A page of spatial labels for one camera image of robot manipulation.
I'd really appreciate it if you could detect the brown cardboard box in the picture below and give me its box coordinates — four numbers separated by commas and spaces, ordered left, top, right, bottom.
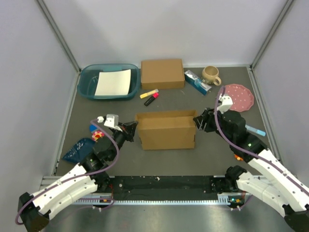
141, 58, 185, 90
135, 110, 197, 150

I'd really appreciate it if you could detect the orange plush flower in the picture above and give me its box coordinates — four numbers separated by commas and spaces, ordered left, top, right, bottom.
234, 154, 243, 161

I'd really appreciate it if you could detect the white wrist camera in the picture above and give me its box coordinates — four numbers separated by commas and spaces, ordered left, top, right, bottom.
217, 94, 233, 114
97, 114, 121, 130

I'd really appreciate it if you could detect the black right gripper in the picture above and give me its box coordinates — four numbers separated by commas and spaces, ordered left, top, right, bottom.
193, 106, 234, 144

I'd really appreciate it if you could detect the blue toothbrush package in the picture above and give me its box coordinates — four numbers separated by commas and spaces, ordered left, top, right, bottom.
184, 70, 211, 96

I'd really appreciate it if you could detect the pink dotted plate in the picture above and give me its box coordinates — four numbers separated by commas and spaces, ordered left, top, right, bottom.
225, 84, 254, 112

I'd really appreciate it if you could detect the beige ceramic mug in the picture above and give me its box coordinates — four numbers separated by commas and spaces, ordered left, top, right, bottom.
202, 66, 222, 86

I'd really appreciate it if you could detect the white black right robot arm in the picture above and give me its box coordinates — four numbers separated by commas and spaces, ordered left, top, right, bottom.
194, 108, 309, 232

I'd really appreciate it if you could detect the pink plush flower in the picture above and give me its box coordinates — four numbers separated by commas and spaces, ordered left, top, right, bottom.
92, 130, 105, 141

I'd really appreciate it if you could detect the yellow highlighter pen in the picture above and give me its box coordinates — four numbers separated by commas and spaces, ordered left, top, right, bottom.
140, 89, 159, 99

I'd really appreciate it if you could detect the grey slotted cable duct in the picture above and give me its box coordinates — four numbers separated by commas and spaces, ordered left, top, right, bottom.
73, 195, 244, 206

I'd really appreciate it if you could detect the closed brown cardboard box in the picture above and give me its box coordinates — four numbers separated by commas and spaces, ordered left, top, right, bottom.
141, 58, 185, 90

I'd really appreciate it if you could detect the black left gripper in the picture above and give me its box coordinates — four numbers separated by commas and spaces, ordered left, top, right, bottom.
109, 121, 138, 161

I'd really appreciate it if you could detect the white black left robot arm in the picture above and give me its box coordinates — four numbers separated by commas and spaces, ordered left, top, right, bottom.
15, 114, 138, 232

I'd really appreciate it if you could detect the light blue marker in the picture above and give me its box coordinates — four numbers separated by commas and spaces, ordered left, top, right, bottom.
245, 125, 266, 137

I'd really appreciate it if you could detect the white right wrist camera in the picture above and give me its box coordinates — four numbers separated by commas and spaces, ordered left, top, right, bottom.
217, 94, 233, 114

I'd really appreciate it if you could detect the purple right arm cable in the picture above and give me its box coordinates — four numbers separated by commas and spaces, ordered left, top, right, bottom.
214, 86, 309, 211

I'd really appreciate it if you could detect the black pink highlighter pen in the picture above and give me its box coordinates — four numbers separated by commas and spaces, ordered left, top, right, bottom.
144, 93, 159, 106

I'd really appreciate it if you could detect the teal plastic bin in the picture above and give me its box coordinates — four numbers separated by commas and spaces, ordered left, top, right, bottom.
77, 63, 141, 100

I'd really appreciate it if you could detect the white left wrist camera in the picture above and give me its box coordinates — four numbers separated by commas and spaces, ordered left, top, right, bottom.
97, 114, 121, 130

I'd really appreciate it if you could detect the dark blue patterned pouch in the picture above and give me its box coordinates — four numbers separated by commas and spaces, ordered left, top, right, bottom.
62, 138, 95, 164

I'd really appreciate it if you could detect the white paper sheet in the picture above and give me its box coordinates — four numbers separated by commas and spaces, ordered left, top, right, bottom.
95, 69, 131, 96

